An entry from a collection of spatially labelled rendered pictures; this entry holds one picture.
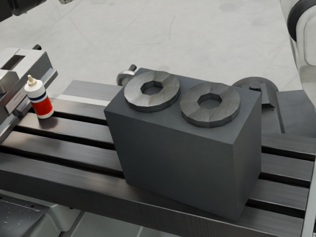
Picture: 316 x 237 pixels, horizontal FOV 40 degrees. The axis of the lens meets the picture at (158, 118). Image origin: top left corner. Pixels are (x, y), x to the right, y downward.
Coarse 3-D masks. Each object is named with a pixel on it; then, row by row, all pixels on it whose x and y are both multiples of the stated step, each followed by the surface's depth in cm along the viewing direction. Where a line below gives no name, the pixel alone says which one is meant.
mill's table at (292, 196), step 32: (32, 128) 98; (64, 128) 96; (96, 128) 94; (0, 160) 92; (32, 160) 90; (64, 160) 90; (96, 160) 87; (288, 160) 80; (32, 192) 92; (64, 192) 86; (96, 192) 81; (128, 192) 80; (256, 192) 76; (288, 192) 75; (160, 224) 81; (192, 224) 76; (224, 224) 73; (256, 224) 71; (288, 224) 70
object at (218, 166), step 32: (128, 96) 68; (160, 96) 67; (192, 96) 66; (224, 96) 65; (256, 96) 66; (128, 128) 69; (160, 128) 65; (192, 128) 63; (224, 128) 62; (256, 128) 69; (128, 160) 76; (160, 160) 71; (192, 160) 66; (224, 160) 63; (256, 160) 74; (160, 192) 77; (192, 192) 72; (224, 192) 68
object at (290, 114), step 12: (252, 84) 145; (264, 84) 150; (264, 96) 146; (276, 96) 150; (288, 96) 150; (300, 96) 149; (264, 108) 144; (276, 108) 144; (288, 108) 146; (300, 108) 145; (312, 108) 144; (264, 120) 140; (276, 120) 139; (288, 120) 142; (300, 120) 141; (312, 120) 140; (288, 132) 138; (300, 132) 137; (312, 132) 136
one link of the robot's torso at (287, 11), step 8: (280, 0) 110; (288, 0) 102; (296, 0) 99; (304, 0) 98; (312, 0) 97; (288, 8) 102; (296, 8) 99; (304, 8) 98; (288, 16) 102; (296, 16) 100; (288, 24) 102; (296, 24) 101; (296, 40) 105
